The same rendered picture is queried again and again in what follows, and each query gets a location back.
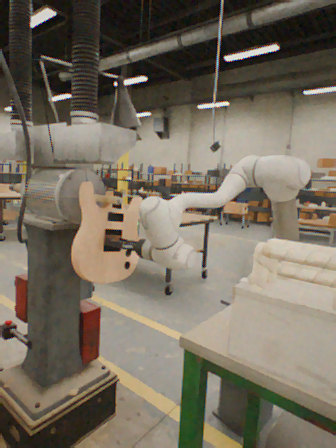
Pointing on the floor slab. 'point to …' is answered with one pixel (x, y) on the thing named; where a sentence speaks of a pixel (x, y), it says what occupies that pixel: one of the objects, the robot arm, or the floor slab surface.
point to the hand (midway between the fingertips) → (113, 241)
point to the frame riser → (87, 416)
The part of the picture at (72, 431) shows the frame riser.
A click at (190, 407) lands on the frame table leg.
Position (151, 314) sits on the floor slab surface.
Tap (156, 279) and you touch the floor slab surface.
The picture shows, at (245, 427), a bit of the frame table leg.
